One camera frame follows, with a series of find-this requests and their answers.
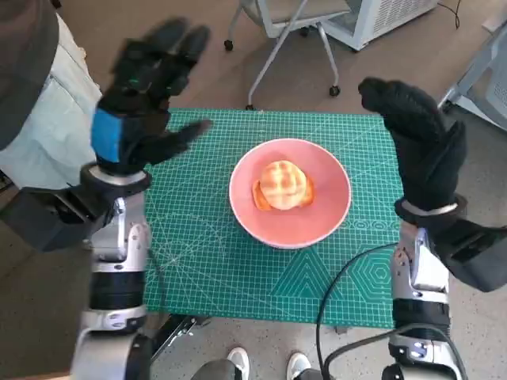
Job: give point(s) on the person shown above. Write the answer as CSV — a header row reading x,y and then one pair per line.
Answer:
x,y
51,130

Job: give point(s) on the grey metal rack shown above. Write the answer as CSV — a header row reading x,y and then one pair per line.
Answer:
x,y
491,79

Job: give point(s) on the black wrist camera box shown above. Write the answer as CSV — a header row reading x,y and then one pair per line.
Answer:
x,y
475,257
43,217

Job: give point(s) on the long toy bread loaf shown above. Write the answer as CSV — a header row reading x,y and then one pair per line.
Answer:
x,y
259,200

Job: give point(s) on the black folding table leg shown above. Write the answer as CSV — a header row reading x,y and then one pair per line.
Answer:
x,y
178,332

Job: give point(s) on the round toy bread bun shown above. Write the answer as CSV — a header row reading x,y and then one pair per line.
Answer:
x,y
281,182

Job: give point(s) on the white perforated cabinet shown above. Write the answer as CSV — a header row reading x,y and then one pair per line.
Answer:
x,y
396,16

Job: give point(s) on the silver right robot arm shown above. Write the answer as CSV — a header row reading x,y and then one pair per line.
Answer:
x,y
420,269

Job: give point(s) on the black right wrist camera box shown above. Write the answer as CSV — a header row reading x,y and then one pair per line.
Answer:
x,y
475,257

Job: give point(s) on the pink bowl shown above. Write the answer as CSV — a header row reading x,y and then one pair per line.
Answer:
x,y
245,213

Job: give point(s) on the green cutting mat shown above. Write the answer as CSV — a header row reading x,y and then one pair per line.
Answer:
x,y
218,269

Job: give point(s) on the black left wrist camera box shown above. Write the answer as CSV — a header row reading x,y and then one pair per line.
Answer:
x,y
43,217

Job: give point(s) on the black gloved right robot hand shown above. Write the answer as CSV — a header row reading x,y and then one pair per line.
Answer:
x,y
428,158

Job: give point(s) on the right robot leg white foot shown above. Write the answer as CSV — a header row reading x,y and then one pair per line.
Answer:
x,y
298,362

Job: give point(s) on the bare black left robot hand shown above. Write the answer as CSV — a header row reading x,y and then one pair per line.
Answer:
x,y
134,130

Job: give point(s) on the grey office chair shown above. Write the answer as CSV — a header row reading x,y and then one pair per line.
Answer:
x,y
295,10

